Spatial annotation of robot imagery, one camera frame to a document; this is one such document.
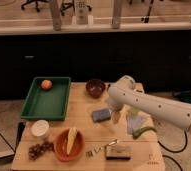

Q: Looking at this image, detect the blue sponge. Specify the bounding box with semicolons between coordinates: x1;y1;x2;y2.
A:
92;108;111;122

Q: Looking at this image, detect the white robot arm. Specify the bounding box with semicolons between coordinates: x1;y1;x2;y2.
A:
107;75;191;133

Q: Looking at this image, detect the black-edged scrub sponge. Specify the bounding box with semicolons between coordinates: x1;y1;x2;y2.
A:
105;145;131;160

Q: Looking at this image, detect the green plastic tray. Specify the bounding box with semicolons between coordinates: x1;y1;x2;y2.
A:
21;77;71;121

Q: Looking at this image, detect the green plastic cup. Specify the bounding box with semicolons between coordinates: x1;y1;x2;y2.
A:
129;107;140;115

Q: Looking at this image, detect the light blue cloth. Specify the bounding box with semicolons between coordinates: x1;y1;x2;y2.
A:
126;113;146;134

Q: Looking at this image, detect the green cucumber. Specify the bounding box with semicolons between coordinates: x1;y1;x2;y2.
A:
132;126;156;140

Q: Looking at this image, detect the dark red bowl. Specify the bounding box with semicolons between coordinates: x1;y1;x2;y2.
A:
86;79;106;98

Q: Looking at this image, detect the yellow corn cob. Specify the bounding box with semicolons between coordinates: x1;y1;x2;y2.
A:
66;127;78;154

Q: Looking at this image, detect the orange bowl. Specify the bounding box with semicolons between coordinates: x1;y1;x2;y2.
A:
54;129;85;162

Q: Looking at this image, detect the orange fruit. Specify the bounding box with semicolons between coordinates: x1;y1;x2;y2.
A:
41;80;52;91

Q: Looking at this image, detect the white round container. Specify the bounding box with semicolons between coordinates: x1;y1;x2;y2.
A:
31;120;49;139

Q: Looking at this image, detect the dark device on floor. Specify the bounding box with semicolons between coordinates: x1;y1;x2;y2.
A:
173;91;191;104

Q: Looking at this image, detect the bunch of dark grapes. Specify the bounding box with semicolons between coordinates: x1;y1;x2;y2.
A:
28;141;54;160

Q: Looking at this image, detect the white labelled box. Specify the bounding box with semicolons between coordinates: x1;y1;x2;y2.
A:
74;0;88;25

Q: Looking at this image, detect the black office chair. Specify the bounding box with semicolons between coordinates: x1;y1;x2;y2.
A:
21;0;49;12

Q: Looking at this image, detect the black power cable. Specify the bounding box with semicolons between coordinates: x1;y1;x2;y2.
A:
157;129;189;171

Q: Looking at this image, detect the wooden post right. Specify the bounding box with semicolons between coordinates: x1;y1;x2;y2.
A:
111;0;122;29

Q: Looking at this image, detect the wooden post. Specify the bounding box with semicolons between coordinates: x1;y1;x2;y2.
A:
111;0;122;29
49;0;62;31

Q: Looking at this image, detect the wooden post left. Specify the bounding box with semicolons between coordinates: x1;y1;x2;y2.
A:
49;0;62;31

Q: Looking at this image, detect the black cable at left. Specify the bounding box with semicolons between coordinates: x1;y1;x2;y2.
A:
0;121;17;154

